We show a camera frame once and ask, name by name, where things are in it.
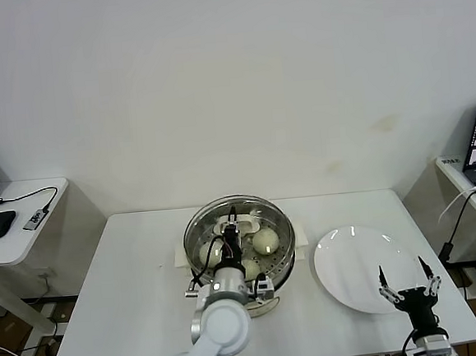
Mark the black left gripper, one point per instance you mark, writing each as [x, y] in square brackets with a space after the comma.
[233, 248]

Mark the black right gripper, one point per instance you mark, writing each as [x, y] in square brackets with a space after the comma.
[419, 308]

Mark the round glass pot lid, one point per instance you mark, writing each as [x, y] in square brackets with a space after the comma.
[274, 216]

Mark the white steamed baozi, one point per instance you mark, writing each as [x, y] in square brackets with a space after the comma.
[265, 242]
[209, 254]
[252, 269]

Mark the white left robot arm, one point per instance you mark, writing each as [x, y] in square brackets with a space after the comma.
[221, 332]

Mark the stainless steel steamer basket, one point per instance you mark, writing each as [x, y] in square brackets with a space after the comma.
[284, 274]

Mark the black power adapter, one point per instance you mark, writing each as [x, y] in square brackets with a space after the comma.
[446, 251]

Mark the white round plate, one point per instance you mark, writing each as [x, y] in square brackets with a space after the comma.
[352, 268]

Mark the cream electric cooker base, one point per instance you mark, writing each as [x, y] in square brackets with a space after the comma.
[301, 239]

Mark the white side table with label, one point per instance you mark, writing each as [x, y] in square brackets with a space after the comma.
[452, 173]

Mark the small silver usb hub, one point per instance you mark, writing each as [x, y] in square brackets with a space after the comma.
[34, 220]

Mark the white side table with mouse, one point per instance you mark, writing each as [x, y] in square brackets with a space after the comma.
[20, 244]

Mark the black computer mouse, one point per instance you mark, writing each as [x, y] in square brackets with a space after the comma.
[0, 224]

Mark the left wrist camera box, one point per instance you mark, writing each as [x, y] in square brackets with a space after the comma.
[263, 287]

